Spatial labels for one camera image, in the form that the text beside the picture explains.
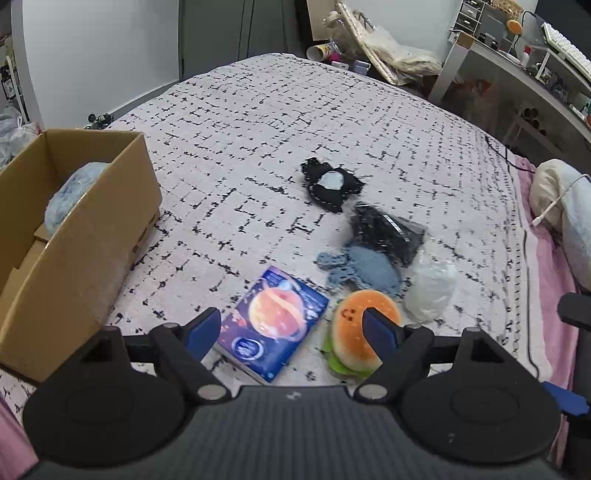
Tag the brown framed board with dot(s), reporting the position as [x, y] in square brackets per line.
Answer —
[318, 18]

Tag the white desk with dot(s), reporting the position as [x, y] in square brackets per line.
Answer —
[508, 60]

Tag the white paper cup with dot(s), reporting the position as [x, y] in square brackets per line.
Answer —
[318, 51]

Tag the black item in plastic bag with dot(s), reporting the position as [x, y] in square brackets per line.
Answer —
[383, 230]

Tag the cream pillow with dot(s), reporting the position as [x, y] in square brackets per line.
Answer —
[549, 184]

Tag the pink bedsheet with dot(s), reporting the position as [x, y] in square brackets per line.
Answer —
[549, 286]

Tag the blue planet print book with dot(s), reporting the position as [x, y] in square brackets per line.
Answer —
[272, 318]

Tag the beige plastic bag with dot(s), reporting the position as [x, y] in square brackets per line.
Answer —
[406, 55]

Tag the white keyboard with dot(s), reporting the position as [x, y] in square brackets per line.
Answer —
[568, 46]

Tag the light blue plush toy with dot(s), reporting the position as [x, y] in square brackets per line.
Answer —
[74, 194]

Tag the white black patterned bedspread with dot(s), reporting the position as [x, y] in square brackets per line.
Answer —
[258, 138]

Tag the black and white plush toy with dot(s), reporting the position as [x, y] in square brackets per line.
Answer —
[332, 182]

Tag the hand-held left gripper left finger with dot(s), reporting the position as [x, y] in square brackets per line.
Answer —
[203, 330]

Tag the orange burger plush toy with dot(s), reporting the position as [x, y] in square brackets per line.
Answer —
[351, 332]

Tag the light blue pillow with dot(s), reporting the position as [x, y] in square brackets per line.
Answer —
[579, 230]

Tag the grey door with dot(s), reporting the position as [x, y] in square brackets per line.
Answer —
[231, 37]

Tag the blue denim stuffed toy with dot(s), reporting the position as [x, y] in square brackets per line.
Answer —
[369, 270]

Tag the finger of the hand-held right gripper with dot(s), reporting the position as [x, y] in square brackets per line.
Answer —
[565, 398]
[576, 309]

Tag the brown cardboard box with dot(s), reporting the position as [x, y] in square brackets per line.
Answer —
[83, 277]

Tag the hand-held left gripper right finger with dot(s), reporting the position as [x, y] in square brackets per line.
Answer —
[381, 332]

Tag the white plastic bag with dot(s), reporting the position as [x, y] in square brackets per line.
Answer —
[14, 134]

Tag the grey drawer organizer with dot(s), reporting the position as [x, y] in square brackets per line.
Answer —
[468, 16]

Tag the clear bag with white item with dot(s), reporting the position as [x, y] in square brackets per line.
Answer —
[429, 290]

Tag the pile of plastic bags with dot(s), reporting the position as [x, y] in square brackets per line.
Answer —
[364, 41]

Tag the white desk shelf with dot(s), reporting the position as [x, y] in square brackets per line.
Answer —
[554, 57]

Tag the white bottle with red cap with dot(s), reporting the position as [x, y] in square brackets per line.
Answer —
[525, 55]

